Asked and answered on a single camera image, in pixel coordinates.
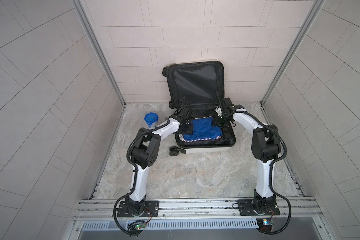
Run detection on clear jar with blue lid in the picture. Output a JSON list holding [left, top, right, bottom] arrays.
[[144, 112, 159, 129]]

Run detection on open black and white suitcase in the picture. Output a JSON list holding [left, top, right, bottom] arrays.
[[162, 61, 236, 157]]

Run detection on left aluminium corner profile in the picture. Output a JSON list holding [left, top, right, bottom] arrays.
[[71, 0, 126, 107]]

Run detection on blue cloth garment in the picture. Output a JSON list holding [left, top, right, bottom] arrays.
[[184, 117, 223, 140]]

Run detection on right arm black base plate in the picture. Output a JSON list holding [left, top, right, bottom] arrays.
[[237, 200, 280, 218]]

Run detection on green circuit board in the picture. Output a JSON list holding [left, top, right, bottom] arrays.
[[256, 218, 275, 233], [128, 221, 147, 231]]

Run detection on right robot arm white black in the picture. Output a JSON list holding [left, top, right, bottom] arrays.
[[211, 93, 287, 216]]

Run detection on right aluminium corner profile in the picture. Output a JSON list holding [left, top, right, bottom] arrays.
[[260, 0, 326, 106]]

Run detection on red white striped garment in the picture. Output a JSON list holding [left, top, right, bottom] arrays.
[[178, 135, 222, 143]]

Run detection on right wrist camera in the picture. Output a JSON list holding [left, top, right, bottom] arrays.
[[215, 107, 223, 118]]

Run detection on aluminium corner profile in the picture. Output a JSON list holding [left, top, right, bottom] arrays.
[[71, 0, 126, 107], [260, 0, 326, 106]]

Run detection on left green circuit board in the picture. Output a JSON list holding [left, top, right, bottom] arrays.
[[128, 221, 147, 231]]

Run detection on right green circuit board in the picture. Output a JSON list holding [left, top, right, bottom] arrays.
[[256, 218, 275, 233]]

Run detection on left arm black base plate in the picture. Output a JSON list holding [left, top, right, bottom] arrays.
[[116, 200, 159, 218]]

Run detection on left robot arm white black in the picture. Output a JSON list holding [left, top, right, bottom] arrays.
[[125, 98, 186, 216]]

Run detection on aluminium mounting rail frame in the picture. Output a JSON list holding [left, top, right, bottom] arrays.
[[63, 197, 335, 240]]

